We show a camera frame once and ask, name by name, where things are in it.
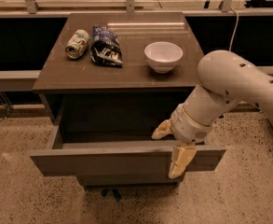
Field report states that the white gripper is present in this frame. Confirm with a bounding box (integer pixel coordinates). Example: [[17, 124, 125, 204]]
[[152, 104, 212, 179]]

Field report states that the grey top drawer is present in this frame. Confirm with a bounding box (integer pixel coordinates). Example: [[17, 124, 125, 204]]
[[29, 91, 227, 177]]

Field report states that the grey drawer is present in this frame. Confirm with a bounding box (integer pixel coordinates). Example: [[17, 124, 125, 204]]
[[76, 174, 184, 188], [29, 91, 227, 177]]

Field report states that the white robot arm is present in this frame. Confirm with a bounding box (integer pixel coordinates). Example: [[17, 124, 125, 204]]
[[152, 50, 273, 179]]

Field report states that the grey drawer cabinet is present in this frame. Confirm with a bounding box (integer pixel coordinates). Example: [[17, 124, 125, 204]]
[[32, 11, 218, 191]]

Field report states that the grey bottom drawer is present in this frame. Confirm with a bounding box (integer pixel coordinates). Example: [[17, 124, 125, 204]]
[[76, 174, 184, 188]]

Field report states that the white bowl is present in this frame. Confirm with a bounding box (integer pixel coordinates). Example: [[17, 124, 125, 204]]
[[144, 41, 184, 74]]

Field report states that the blue chip bag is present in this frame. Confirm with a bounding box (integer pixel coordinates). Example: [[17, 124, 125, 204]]
[[90, 25, 123, 68]]

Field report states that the crushed green soda can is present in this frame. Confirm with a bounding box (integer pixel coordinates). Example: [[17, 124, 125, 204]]
[[65, 29, 90, 59]]

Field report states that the white cable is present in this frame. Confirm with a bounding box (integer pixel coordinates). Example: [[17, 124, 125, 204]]
[[228, 7, 240, 52]]

